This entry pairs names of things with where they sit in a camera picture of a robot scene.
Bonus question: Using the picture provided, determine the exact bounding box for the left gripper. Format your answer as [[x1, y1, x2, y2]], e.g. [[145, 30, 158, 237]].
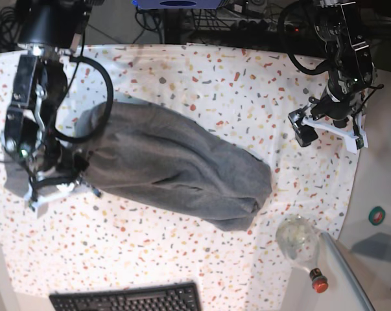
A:
[[288, 84, 368, 154]]

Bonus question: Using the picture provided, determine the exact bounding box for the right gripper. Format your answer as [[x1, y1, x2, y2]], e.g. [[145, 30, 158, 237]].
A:
[[18, 137, 101, 219]]

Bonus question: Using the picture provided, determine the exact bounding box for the grey t-shirt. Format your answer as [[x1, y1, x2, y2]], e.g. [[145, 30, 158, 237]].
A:
[[3, 101, 274, 232]]

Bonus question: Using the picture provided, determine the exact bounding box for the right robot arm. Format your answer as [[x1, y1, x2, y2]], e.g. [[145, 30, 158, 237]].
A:
[[0, 1, 113, 217]]

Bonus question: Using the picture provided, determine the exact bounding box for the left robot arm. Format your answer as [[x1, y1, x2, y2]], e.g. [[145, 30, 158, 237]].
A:
[[277, 1, 384, 154]]

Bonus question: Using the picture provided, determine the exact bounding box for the terrazzo pattern tablecloth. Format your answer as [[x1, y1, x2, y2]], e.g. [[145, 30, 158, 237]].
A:
[[0, 45, 359, 310]]

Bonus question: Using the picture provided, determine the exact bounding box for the green tape roll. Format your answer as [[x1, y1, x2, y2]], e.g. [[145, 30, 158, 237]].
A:
[[368, 206, 386, 226]]

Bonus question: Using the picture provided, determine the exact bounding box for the clear bottle with red cap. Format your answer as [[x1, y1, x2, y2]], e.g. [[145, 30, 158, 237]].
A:
[[276, 214, 329, 294]]

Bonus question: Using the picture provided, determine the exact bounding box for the black power strip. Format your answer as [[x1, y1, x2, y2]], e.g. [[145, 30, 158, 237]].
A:
[[235, 19, 306, 34]]

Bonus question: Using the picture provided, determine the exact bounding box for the black keyboard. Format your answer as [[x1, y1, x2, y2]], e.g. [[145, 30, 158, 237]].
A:
[[49, 282, 202, 311]]

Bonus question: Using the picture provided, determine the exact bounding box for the blue box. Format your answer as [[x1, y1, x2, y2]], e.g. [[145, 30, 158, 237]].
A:
[[132, 0, 233, 10]]

